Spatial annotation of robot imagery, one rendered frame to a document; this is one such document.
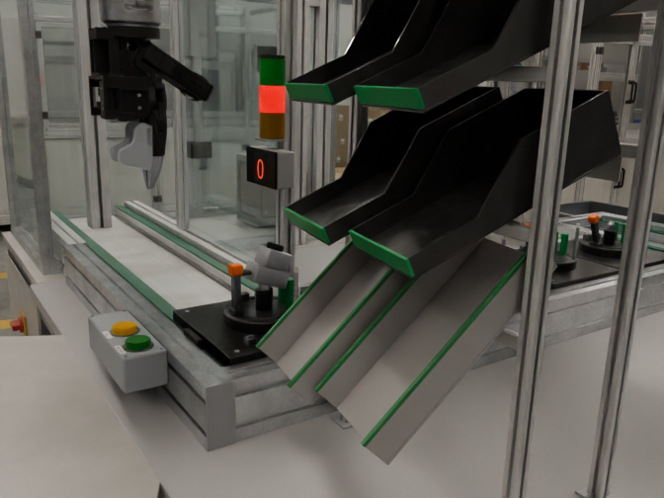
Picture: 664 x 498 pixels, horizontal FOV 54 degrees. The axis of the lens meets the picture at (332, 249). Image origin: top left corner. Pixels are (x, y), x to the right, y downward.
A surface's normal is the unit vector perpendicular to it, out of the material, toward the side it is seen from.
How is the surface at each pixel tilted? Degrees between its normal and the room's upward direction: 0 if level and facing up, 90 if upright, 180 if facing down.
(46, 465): 0
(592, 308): 90
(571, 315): 90
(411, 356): 45
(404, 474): 0
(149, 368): 90
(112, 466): 0
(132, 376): 90
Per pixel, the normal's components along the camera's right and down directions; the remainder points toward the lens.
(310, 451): 0.03, -0.97
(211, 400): 0.55, 0.22
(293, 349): -0.63, -0.63
